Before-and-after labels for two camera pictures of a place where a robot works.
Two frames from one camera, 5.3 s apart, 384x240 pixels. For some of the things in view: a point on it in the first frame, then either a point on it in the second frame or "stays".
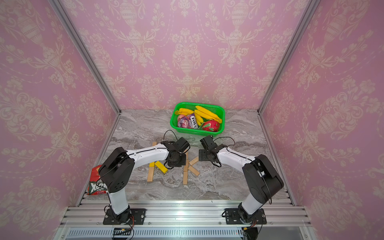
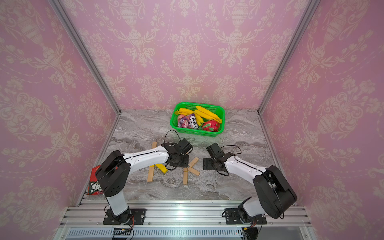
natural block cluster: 193,170 stays
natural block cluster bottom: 185,178 stays
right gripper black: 200,155 to 205,164
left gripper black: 183,163 stays
